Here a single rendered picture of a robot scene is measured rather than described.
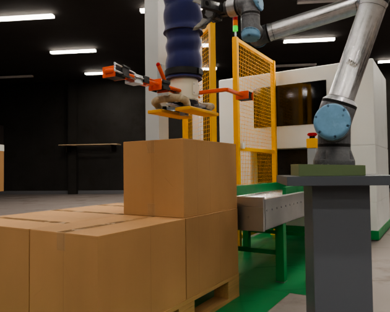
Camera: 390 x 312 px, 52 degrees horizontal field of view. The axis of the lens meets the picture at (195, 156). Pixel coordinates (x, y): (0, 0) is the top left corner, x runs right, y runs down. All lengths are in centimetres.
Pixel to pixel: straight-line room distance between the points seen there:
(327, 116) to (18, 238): 141
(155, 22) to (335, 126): 258
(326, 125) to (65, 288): 125
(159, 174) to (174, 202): 17
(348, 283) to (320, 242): 21
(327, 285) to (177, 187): 83
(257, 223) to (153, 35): 218
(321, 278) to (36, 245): 124
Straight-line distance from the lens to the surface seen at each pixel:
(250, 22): 198
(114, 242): 162
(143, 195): 216
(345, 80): 184
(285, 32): 209
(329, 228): 192
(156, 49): 391
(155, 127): 377
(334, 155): 194
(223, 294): 252
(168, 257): 191
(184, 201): 201
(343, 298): 199
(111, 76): 190
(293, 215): 308
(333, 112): 178
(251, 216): 254
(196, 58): 238
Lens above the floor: 78
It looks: 2 degrees up
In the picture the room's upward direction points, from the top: 1 degrees counter-clockwise
